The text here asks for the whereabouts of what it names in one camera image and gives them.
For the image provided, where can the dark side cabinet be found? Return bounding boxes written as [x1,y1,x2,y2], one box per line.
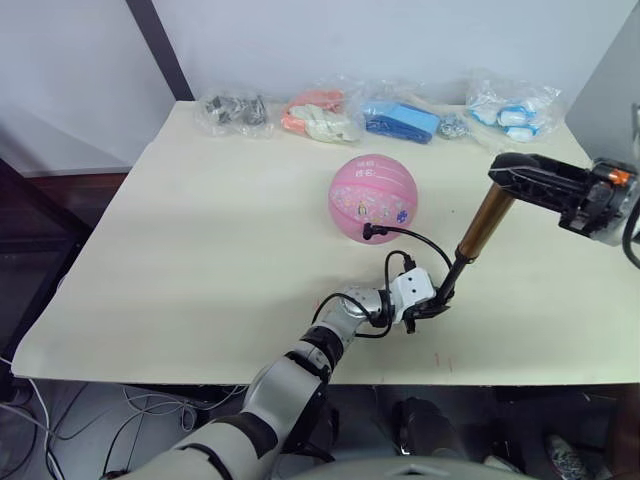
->
[0,158,85,364]

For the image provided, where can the plastic bag with blue box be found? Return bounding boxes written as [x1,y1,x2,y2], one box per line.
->
[355,78,445,148]

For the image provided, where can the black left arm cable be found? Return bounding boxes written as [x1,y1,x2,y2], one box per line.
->
[313,249,419,342]

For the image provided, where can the silver robot torso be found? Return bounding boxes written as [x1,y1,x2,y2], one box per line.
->
[279,451,507,480]

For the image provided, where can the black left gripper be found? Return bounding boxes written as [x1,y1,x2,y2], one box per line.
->
[402,293,455,337]

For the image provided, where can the plastic bag orange white items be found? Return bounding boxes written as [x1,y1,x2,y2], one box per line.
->
[278,74,364,147]

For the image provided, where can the pink rubber ball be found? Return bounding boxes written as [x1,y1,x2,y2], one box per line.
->
[327,154,419,246]

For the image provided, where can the black table frame bar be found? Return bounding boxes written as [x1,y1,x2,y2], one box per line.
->
[493,383,629,407]

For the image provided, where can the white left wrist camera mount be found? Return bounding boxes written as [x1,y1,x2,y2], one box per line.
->
[389,267,438,322]

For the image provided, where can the plastic bag of grey parts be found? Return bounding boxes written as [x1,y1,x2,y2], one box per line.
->
[192,85,275,139]

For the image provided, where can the dark rounded shape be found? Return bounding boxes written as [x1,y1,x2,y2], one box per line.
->
[393,396,469,459]

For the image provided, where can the grey partition panel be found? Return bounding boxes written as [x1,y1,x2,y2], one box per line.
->
[566,0,640,169]

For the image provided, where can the white patterned shoe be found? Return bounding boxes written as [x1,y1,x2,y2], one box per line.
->
[543,433,589,480]

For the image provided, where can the black pump hose with needle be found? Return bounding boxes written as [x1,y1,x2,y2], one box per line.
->
[360,223,459,275]

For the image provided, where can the dark vertical wall beam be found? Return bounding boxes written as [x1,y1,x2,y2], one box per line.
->
[124,0,196,102]

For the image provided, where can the white floor cables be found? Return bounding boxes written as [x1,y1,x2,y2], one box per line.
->
[0,355,246,480]

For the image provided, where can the gold hand pump black handle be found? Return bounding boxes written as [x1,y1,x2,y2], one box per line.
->
[435,153,519,307]

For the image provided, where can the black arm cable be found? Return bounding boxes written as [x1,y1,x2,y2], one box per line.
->
[621,198,640,267]
[313,249,419,342]

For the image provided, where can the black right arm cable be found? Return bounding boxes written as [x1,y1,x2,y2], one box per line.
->
[621,198,640,267]

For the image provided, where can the plastic bag white blue items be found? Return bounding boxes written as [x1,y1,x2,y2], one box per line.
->
[463,68,565,147]

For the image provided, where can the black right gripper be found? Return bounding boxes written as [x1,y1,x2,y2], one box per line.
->
[489,152,637,239]

